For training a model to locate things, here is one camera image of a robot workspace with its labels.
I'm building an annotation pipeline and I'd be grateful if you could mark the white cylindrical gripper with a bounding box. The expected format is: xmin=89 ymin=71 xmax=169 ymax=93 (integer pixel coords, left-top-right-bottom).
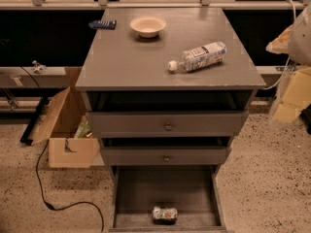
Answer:
xmin=265 ymin=4 xmax=311 ymax=124

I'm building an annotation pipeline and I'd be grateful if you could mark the crushed 7up can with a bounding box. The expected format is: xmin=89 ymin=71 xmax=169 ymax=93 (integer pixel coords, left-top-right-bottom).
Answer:
xmin=153 ymin=206 xmax=178 ymax=224

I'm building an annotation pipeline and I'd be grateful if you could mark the grey drawer cabinet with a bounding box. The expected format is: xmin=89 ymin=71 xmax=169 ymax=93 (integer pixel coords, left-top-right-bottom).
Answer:
xmin=75 ymin=7 xmax=267 ymax=233

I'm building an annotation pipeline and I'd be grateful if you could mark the grey top drawer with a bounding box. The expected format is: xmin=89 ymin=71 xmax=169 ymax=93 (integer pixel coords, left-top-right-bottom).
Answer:
xmin=86 ymin=112 xmax=249 ymax=138

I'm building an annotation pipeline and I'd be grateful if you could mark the grey middle drawer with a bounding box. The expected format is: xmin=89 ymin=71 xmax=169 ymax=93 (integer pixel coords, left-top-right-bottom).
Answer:
xmin=101 ymin=148 xmax=231 ymax=166

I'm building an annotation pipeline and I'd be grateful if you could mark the grey open bottom drawer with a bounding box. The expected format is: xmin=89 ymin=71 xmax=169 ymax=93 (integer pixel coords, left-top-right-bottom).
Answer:
xmin=109 ymin=166 xmax=227 ymax=233

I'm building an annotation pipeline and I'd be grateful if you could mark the clear plastic water bottle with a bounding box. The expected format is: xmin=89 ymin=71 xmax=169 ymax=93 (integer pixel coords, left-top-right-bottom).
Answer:
xmin=168 ymin=42 xmax=226 ymax=72

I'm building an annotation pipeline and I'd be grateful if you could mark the white bowl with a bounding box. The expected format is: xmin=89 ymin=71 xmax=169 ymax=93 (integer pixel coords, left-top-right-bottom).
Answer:
xmin=130 ymin=16 xmax=166 ymax=38

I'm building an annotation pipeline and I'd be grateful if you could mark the green packet in box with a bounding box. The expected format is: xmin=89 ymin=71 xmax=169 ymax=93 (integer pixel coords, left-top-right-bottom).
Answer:
xmin=74 ymin=122 xmax=91 ymax=138

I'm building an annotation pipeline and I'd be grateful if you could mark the open cardboard box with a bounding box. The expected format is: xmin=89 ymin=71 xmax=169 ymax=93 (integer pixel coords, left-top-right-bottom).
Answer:
xmin=31 ymin=67 xmax=101 ymax=169

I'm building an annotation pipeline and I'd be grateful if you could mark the small clear object on ledge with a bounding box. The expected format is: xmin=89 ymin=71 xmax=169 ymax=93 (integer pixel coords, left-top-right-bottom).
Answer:
xmin=32 ymin=60 xmax=47 ymax=74

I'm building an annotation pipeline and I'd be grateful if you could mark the black floor cable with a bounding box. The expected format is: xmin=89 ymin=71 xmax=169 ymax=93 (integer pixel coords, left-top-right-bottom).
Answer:
xmin=35 ymin=139 xmax=105 ymax=233

